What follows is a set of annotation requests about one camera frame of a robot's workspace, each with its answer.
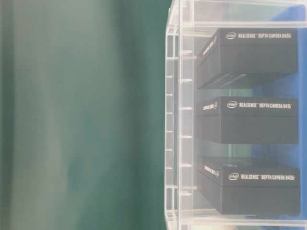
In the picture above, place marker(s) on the black D415 box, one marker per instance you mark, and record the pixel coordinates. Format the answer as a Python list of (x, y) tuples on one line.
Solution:
[(247, 120)]

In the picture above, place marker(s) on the clear plastic storage case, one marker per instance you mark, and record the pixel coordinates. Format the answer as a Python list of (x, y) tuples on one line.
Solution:
[(190, 24)]

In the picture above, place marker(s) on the green table cloth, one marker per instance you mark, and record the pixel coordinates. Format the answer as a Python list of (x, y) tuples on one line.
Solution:
[(82, 114)]

